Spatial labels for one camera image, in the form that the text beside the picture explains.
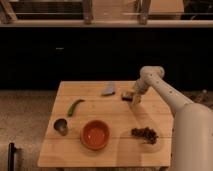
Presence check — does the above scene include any dark chalkboard eraser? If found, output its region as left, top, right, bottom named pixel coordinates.
left=121, top=91, right=134, bottom=101

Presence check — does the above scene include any black bar object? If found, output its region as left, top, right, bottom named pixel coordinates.
left=8, top=143, right=16, bottom=171

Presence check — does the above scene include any green pepper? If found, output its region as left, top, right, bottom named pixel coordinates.
left=67, top=99, right=85, bottom=117

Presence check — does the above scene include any wooden shelf rail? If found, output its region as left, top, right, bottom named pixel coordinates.
left=0, top=0, right=213, bottom=28

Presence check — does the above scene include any red bowl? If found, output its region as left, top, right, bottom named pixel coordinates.
left=80, top=120, right=110, bottom=150

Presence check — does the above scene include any grey folded cloth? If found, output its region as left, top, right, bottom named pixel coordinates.
left=101, top=82, right=115, bottom=96

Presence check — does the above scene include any dark dried grape bunch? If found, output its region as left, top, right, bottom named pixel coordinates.
left=131, top=127, right=158, bottom=144

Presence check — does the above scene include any small metal cup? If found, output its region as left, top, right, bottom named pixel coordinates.
left=54, top=118, right=68, bottom=136

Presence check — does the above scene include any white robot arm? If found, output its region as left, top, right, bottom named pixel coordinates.
left=133, top=66, right=213, bottom=171

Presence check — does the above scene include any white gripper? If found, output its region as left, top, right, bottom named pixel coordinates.
left=132, top=79, right=149, bottom=105

